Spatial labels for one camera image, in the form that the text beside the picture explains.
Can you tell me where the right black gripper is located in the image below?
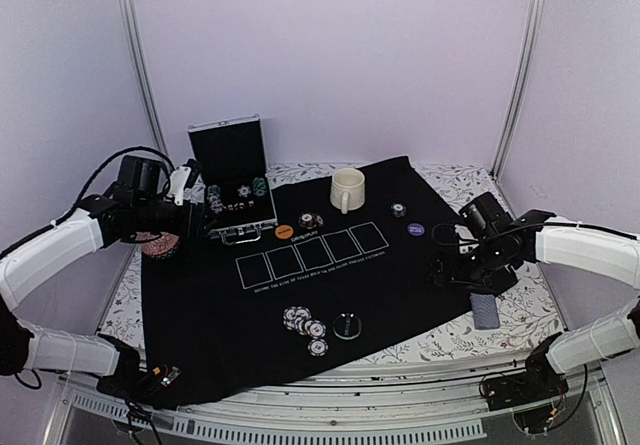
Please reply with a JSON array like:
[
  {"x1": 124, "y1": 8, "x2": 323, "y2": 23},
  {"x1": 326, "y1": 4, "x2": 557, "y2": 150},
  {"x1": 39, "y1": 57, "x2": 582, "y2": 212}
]
[{"x1": 424, "y1": 236, "x2": 506, "y2": 291}]

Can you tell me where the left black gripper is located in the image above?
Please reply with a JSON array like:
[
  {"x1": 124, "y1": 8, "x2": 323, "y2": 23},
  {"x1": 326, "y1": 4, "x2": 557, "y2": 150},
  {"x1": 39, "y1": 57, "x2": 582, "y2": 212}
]
[{"x1": 135, "y1": 198, "x2": 222, "y2": 239}]

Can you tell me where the white poker chip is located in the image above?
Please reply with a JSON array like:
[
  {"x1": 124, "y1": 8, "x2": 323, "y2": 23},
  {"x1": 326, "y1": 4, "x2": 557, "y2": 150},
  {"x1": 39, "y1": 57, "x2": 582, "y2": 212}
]
[{"x1": 237, "y1": 185, "x2": 251, "y2": 198}]

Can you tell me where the purple small blind button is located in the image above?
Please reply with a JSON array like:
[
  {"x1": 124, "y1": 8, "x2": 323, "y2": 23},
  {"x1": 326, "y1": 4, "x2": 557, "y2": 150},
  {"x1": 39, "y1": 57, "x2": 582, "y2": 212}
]
[{"x1": 407, "y1": 222, "x2": 425, "y2": 237}]

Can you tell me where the aluminium poker chip case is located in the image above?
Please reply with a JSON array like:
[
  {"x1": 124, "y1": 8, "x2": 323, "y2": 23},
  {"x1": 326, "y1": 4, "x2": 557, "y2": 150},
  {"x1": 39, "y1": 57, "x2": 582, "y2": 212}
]
[{"x1": 187, "y1": 114, "x2": 277, "y2": 246}]

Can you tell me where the orange big blind button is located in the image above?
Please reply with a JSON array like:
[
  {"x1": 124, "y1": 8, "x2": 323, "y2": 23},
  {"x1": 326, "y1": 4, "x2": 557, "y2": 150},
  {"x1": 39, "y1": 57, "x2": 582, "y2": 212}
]
[{"x1": 274, "y1": 225, "x2": 294, "y2": 240}]

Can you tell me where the teal chip stack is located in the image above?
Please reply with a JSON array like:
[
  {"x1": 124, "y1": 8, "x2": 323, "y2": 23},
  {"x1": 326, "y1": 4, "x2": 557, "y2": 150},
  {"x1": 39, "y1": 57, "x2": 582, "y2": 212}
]
[{"x1": 391, "y1": 203, "x2": 406, "y2": 218}]

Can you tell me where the red brown chip stack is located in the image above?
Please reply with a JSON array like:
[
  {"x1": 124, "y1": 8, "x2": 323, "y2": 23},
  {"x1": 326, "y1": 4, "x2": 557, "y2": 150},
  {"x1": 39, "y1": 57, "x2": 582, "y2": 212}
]
[{"x1": 298, "y1": 213, "x2": 324, "y2": 230}]

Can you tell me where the poker chip stack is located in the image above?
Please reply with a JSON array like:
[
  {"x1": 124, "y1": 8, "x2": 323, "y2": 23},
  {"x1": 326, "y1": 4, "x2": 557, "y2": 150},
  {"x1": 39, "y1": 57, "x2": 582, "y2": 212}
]
[
  {"x1": 251, "y1": 177, "x2": 268, "y2": 198},
  {"x1": 283, "y1": 306, "x2": 312, "y2": 335}
]

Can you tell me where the clear black dealer button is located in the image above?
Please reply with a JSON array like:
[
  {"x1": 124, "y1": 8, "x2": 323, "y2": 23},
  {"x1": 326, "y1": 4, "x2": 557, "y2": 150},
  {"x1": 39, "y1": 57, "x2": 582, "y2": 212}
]
[{"x1": 332, "y1": 312, "x2": 362, "y2": 341}]

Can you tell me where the blue white chip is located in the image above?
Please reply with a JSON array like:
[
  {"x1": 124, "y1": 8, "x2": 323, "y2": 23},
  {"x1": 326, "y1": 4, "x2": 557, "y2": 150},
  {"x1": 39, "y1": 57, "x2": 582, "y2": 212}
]
[
  {"x1": 302, "y1": 319, "x2": 326, "y2": 339},
  {"x1": 307, "y1": 338, "x2": 329, "y2": 357}
]

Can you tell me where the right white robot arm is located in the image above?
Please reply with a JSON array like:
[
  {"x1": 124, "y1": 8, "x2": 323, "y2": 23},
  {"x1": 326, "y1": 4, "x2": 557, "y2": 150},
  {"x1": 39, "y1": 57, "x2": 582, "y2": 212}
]
[{"x1": 427, "y1": 192, "x2": 639, "y2": 410}]

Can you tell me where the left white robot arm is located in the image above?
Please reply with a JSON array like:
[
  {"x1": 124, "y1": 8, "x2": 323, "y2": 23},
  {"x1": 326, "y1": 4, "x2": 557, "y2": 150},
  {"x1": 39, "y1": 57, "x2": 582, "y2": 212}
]
[{"x1": 1, "y1": 146, "x2": 204, "y2": 402}]

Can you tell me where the blue patterned card deck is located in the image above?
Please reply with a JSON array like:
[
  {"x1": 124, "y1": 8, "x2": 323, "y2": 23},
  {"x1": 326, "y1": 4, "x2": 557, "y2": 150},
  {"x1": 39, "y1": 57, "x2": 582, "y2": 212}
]
[{"x1": 470, "y1": 293, "x2": 501, "y2": 331}]

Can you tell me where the dice row in case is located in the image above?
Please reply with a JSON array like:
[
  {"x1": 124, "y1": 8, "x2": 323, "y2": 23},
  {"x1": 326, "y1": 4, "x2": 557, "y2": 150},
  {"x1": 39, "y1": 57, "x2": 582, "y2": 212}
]
[{"x1": 226, "y1": 203, "x2": 253, "y2": 212}]

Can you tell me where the black poker table mat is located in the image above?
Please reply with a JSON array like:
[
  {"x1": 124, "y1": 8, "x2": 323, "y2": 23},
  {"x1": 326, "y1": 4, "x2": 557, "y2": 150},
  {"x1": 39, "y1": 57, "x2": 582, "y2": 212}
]
[{"x1": 141, "y1": 157, "x2": 470, "y2": 408}]

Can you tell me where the small green circuit board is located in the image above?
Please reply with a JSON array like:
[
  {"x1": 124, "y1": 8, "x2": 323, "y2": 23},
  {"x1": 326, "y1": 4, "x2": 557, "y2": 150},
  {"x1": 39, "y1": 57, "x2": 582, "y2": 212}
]
[{"x1": 149, "y1": 364, "x2": 181, "y2": 387}]

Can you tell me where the cream ceramic mug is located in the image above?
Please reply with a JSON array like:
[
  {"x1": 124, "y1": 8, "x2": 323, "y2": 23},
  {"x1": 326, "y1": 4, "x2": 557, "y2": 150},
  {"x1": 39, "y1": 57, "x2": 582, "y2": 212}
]
[{"x1": 330, "y1": 168, "x2": 366, "y2": 215}]

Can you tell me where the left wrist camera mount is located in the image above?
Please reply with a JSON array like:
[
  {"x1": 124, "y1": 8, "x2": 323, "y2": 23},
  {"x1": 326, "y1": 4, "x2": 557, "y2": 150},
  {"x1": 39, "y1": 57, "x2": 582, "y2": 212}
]
[{"x1": 166, "y1": 165, "x2": 200, "y2": 206}]

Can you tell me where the front aluminium rail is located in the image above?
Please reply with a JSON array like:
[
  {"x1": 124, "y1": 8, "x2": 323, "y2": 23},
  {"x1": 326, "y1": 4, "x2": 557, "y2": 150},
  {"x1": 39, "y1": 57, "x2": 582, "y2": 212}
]
[{"x1": 44, "y1": 352, "x2": 625, "y2": 444}]

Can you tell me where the right aluminium frame post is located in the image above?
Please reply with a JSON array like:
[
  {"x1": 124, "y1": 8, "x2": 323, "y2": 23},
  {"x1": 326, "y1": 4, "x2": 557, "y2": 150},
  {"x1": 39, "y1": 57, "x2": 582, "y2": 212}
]
[{"x1": 490, "y1": 0, "x2": 545, "y2": 181}]

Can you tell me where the aluminium frame post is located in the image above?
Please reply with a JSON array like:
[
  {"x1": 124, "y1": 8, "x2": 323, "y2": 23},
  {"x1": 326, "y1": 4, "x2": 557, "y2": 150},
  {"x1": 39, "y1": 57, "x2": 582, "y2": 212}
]
[
  {"x1": 118, "y1": 0, "x2": 169, "y2": 155},
  {"x1": 490, "y1": 0, "x2": 545, "y2": 181}
]

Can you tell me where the left aluminium frame post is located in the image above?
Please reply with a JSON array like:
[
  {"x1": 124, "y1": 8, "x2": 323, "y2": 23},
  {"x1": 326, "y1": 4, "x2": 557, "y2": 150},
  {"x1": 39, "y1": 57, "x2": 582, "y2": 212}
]
[{"x1": 118, "y1": 0, "x2": 169, "y2": 155}]

